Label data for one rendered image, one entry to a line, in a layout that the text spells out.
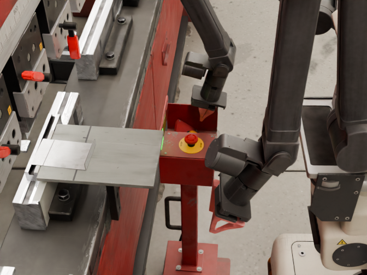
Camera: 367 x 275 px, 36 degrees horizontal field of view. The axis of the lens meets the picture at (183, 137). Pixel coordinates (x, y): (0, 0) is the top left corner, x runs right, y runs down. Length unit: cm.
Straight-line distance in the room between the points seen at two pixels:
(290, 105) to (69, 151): 59
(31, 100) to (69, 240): 35
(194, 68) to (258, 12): 222
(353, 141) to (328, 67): 235
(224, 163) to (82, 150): 43
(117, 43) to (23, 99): 76
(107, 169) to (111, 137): 10
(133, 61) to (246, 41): 173
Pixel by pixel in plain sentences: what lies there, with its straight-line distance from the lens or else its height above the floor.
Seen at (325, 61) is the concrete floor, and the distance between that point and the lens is 336.
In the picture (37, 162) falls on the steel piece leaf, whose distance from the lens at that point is 133.
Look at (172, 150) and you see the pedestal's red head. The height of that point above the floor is 78.
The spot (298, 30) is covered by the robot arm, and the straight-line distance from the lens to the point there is 85.
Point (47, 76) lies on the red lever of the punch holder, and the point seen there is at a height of 126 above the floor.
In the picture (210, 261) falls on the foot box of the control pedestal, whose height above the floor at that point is 12.
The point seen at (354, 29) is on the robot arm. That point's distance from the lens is 87.
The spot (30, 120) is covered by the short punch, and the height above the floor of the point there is 112.
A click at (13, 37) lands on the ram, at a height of 136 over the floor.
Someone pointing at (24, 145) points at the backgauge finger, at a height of 100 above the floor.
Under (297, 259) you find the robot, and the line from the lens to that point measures 202.
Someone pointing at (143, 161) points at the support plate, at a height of 100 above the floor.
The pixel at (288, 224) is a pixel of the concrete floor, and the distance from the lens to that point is 247.
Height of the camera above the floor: 193
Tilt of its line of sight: 44 degrees down
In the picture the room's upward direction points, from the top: 1 degrees counter-clockwise
